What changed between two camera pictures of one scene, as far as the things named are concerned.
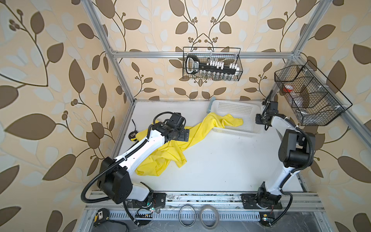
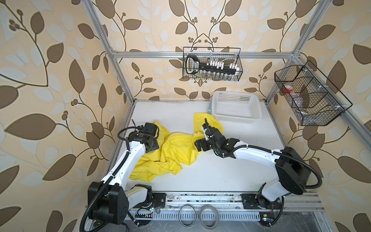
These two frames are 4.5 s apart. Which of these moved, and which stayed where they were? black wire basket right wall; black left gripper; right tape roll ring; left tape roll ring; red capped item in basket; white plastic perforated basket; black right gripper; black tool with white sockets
Moved: white plastic perforated basket; black right gripper; black left gripper
Stayed: black tool with white sockets; left tape roll ring; red capped item in basket; right tape roll ring; black wire basket right wall
